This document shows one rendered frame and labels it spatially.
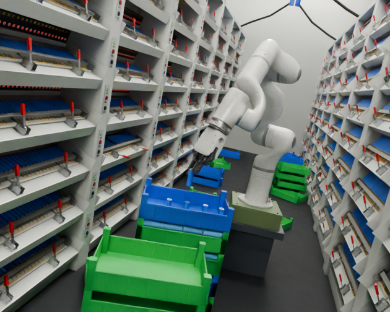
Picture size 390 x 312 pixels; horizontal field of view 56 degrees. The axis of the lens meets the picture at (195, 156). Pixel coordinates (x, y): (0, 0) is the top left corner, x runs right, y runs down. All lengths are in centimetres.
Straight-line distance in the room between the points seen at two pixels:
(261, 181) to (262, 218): 19
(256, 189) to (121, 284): 115
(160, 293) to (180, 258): 20
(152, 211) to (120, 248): 15
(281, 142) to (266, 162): 13
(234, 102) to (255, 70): 19
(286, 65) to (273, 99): 20
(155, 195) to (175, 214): 21
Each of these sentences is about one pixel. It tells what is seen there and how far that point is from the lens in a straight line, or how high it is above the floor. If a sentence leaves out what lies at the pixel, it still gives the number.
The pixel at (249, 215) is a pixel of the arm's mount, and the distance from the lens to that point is 189.
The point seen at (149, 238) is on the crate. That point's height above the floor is 42.
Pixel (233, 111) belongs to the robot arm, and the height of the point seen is 86.
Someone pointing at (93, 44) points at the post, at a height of 99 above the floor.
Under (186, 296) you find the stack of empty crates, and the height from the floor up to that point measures 42.
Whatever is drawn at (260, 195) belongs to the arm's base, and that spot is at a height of 42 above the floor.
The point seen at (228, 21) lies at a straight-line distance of 430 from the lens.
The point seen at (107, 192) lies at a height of 30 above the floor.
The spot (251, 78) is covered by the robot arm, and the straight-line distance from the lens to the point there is 140.
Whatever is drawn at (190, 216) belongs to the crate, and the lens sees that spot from 119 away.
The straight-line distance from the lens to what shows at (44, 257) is 166.
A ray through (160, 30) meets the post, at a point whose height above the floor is 117.
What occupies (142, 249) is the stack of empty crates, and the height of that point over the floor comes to 43.
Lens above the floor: 94
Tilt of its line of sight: 12 degrees down
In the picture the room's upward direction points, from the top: 11 degrees clockwise
